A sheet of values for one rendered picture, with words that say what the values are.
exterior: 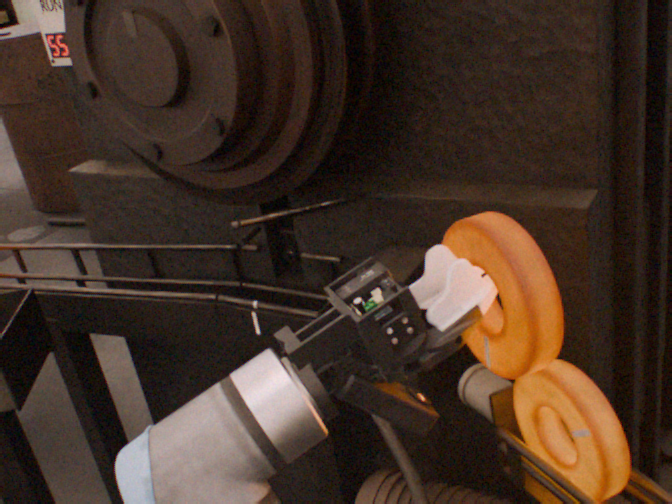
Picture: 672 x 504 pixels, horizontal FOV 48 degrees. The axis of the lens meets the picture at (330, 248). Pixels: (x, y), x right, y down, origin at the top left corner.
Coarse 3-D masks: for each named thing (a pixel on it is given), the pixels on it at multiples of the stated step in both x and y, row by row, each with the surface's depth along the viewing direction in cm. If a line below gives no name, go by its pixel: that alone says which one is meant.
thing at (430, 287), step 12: (432, 252) 67; (444, 252) 68; (432, 264) 68; (444, 264) 68; (432, 276) 68; (444, 276) 68; (420, 288) 68; (432, 288) 68; (444, 288) 69; (420, 300) 69; (432, 300) 68
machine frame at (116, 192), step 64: (384, 0) 98; (448, 0) 93; (512, 0) 89; (576, 0) 86; (640, 0) 90; (384, 64) 102; (448, 64) 97; (512, 64) 93; (576, 64) 89; (640, 64) 94; (384, 128) 107; (448, 128) 102; (512, 128) 97; (576, 128) 92; (640, 128) 98; (128, 192) 135; (320, 192) 111; (384, 192) 106; (448, 192) 102; (512, 192) 98; (576, 192) 95; (640, 192) 102; (128, 256) 143; (192, 256) 134; (256, 256) 125; (576, 256) 94; (640, 256) 107; (576, 320) 99; (640, 320) 112; (192, 384) 152; (448, 384) 115; (640, 384) 131; (384, 448) 130; (448, 448) 122; (640, 448) 144
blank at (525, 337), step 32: (480, 224) 66; (512, 224) 65; (480, 256) 67; (512, 256) 63; (512, 288) 64; (544, 288) 62; (512, 320) 65; (544, 320) 63; (480, 352) 73; (512, 352) 67; (544, 352) 64
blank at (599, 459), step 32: (544, 384) 79; (576, 384) 76; (544, 416) 83; (576, 416) 75; (608, 416) 74; (544, 448) 83; (576, 448) 77; (608, 448) 73; (576, 480) 79; (608, 480) 74
